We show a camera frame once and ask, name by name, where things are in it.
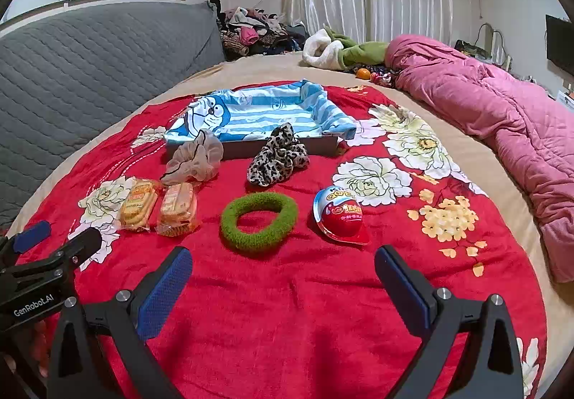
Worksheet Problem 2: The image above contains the leopard print scrunchie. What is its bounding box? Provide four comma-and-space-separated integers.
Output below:
248, 122, 310, 188

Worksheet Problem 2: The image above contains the beige bed sheet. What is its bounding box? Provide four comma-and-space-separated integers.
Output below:
0, 52, 574, 337

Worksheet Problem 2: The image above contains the pink quilt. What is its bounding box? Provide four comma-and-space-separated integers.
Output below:
385, 34, 574, 283

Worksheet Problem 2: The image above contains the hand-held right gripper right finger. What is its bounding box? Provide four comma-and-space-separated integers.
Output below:
374, 246, 525, 399

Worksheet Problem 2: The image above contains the red egg-shaped candy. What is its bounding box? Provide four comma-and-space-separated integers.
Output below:
312, 185, 371, 246

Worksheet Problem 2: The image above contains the green fuzzy scrunchie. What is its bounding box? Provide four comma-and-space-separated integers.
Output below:
220, 192, 299, 254

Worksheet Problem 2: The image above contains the box lined with Doraemon cloth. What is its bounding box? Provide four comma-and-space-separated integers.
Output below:
162, 79, 357, 144

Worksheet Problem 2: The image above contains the pile of clothes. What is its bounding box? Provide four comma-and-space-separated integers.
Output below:
217, 7, 308, 61

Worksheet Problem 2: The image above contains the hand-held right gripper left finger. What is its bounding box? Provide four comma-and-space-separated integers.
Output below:
47, 247, 193, 399

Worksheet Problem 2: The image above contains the orange biscuit packet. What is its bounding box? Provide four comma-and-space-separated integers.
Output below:
156, 181, 200, 238

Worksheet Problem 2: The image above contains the yellow biscuit packet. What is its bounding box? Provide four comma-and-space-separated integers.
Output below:
117, 177, 161, 232

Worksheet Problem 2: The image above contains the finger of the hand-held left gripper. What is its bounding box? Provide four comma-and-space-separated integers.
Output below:
47, 228, 103, 272
0, 220, 52, 267

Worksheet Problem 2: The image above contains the white green plush garment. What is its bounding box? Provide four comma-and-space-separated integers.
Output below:
302, 26, 391, 70

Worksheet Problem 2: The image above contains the dark floral cloth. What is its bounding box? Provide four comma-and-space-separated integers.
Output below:
350, 63, 400, 88

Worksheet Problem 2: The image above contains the beige mesh scrunchie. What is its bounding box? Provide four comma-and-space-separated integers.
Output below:
160, 130, 224, 187

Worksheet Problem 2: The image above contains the black television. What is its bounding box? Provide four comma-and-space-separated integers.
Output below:
545, 14, 574, 77

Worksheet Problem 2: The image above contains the red floral blanket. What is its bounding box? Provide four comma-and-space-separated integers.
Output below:
15, 81, 548, 399

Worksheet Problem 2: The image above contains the red white candy packet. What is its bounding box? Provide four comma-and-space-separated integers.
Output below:
370, 70, 400, 88

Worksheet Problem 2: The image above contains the grey quilted headboard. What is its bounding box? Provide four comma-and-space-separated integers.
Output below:
0, 1, 227, 225

